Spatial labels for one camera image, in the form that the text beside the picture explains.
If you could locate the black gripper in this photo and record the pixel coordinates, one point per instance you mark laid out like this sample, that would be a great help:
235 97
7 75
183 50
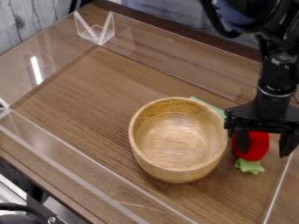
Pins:
270 114

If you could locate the red plush strawberry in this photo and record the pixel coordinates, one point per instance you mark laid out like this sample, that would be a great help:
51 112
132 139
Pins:
248 161

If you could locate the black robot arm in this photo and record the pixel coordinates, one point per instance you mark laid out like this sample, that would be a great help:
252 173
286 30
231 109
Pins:
272 21

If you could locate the green foam block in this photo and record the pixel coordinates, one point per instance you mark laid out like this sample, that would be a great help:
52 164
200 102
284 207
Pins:
212 106

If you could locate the wooden bowl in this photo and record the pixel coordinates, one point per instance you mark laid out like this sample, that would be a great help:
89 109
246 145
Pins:
178 139

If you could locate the clear acrylic tray wall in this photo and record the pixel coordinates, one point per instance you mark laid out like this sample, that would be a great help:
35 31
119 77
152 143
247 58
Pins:
72 84

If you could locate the black metal bracket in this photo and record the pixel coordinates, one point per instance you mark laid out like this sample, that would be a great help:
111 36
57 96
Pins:
41 213

